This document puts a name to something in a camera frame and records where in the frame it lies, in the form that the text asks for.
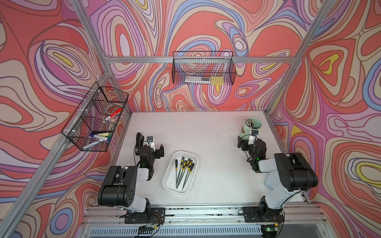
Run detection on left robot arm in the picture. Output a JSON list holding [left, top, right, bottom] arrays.
[[97, 145, 165, 225]]

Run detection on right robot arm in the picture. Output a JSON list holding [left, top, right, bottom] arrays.
[[237, 135, 318, 223]]

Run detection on white plastic storage tray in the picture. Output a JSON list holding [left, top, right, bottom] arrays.
[[162, 151, 199, 195]]

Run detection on green pen cup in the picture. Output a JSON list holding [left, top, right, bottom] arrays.
[[239, 118, 262, 140]]

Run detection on black stapler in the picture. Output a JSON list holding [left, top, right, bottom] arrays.
[[135, 132, 144, 156]]

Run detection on red marker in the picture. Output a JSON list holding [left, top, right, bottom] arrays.
[[105, 108, 122, 121]]

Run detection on blue marker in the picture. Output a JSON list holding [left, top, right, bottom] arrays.
[[90, 134, 110, 141]]

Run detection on yellow item in basket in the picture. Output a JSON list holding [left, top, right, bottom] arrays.
[[210, 76, 225, 85]]

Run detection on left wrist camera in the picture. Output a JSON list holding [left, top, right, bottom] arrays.
[[146, 136, 155, 150]]

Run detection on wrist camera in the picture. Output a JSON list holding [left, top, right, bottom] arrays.
[[248, 130, 259, 145], [146, 136, 155, 150]]

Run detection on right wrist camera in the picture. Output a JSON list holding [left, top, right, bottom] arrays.
[[248, 130, 259, 145]]

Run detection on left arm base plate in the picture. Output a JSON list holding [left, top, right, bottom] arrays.
[[121, 207, 166, 225]]

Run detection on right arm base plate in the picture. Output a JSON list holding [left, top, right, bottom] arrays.
[[242, 207, 284, 223]]

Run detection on left black wire basket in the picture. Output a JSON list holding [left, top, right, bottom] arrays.
[[61, 82, 129, 152]]

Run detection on black wire basket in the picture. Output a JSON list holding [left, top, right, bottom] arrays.
[[61, 82, 129, 152], [172, 50, 237, 85]]

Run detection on back black wire basket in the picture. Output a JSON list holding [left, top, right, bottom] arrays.
[[172, 50, 237, 85]]

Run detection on aluminium mounting rail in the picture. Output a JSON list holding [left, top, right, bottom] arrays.
[[78, 203, 335, 238]]

